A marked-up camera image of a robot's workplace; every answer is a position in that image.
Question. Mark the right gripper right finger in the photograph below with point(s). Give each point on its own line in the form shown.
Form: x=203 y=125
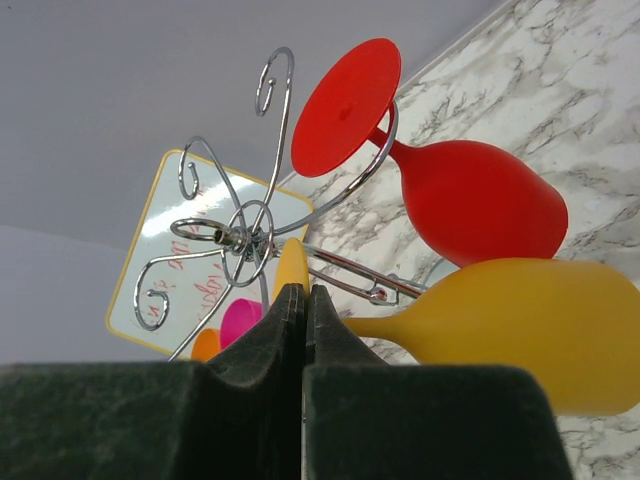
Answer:
x=367 y=419

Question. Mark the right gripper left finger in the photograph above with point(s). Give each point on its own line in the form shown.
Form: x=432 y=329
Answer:
x=237 y=416

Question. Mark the orange plastic wine glass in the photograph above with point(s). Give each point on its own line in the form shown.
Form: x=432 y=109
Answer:
x=206 y=345

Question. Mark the magenta plastic wine glass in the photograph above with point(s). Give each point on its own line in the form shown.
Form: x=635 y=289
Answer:
x=240 y=316

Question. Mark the yellow wine glass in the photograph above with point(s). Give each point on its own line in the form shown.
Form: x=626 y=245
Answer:
x=573 y=325

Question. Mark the red plastic wine glass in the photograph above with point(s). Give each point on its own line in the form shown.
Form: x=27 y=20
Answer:
x=469 y=201

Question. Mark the chrome wine glass rack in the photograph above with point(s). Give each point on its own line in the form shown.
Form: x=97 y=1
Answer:
x=251 y=239

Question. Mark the yellow framed whiteboard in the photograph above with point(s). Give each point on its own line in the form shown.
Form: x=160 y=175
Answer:
x=167 y=286

